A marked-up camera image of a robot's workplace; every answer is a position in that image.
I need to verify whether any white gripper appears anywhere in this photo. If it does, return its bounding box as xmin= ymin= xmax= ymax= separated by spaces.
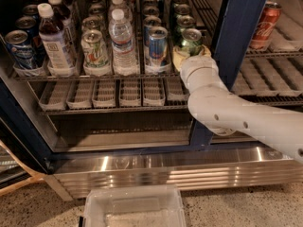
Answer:
xmin=172 ymin=44 xmax=219 ymax=85

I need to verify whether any green soda can front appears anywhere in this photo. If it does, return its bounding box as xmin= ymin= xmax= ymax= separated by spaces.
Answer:
xmin=178 ymin=28 xmax=202 ymax=56

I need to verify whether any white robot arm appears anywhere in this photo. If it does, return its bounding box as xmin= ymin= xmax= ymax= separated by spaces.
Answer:
xmin=172 ymin=45 xmax=303 ymax=163

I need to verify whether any blue energy drink can front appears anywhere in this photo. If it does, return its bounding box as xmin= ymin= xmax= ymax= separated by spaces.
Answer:
xmin=149 ymin=26 xmax=168 ymax=67

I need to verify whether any blue energy drink can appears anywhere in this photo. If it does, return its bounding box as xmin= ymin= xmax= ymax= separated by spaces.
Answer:
xmin=143 ymin=15 xmax=162 ymax=46
xmin=149 ymin=26 xmax=168 ymax=67

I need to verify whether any red cola can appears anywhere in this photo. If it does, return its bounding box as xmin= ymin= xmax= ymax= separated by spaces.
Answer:
xmin=250 ymin=1 xmax=281 ymax=49

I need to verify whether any white green can front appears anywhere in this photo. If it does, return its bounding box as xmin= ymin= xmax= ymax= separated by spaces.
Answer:
xmin=81 ymin=29 xmax=109 ymax=68

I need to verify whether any white green can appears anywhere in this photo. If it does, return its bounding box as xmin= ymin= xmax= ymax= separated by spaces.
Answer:
xmin=81 ymin=29 xmax=109 ymax=68
xmin=81 ymin=16 xmax=101 ymax=32

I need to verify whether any steel fridge base grille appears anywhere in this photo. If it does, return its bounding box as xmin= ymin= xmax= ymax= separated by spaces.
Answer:
xmin=45 ymin=145 xmax=303 ymax=201

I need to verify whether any blue pepsi can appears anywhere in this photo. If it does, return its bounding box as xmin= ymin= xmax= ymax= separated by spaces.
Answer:
xmin=15 ymin=16 xmax=45 ymax=62
xmin=5 ymin=30 xmax=38 ymax=70

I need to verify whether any blue pepsi can front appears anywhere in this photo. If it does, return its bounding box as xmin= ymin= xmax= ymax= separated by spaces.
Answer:
xmin=5 ymin=30 xmax=38 ymax=70

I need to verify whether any clear water bottle front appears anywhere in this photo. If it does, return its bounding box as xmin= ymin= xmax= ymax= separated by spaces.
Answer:
xmin=109 ymin=9 xmax=138 ymax=76

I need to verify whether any clear water bottle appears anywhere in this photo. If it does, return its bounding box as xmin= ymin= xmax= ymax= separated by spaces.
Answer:
xmin=108 ymin=0 xmax=133 ymax=22
xmin=109 ymin=9 xmax=138 ymax=76

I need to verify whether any iced tea bottle front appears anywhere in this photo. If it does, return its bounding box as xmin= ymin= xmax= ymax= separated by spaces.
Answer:
xmin=38 ymin=3 xmax=75 ymax=69

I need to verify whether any iced tea bottle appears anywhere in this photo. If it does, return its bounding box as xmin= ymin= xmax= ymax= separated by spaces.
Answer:
xmin=48 ymin=0 xmax=76 ymax=43
xmin=38 ymin=3 xmax=75 ymax=69

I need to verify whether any clear plastic bin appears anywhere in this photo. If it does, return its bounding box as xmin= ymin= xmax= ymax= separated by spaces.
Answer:
xmin=82 ymin=184 xmax=187 ymax=227

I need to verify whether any lower wire shelf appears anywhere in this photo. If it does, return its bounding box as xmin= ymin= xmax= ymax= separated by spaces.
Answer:
xmin=37 ymin=79 xmax=303 ymax=116

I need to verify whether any wire shelf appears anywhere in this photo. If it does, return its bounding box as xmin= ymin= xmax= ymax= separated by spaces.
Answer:
xmin=12 ymin=31 xmax=303 ymax=82
xmin=37 ymin=79 xmax=303 ymax=116

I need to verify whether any blue fridge door frame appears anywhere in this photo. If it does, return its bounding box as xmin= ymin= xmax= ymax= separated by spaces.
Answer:
xmin=188 ymin=0 xmax=273 ymax=148

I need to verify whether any top wire shelf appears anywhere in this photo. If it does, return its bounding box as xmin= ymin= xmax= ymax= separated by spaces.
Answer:
xmin=12 ymin=31 xmax=303 ymax=82

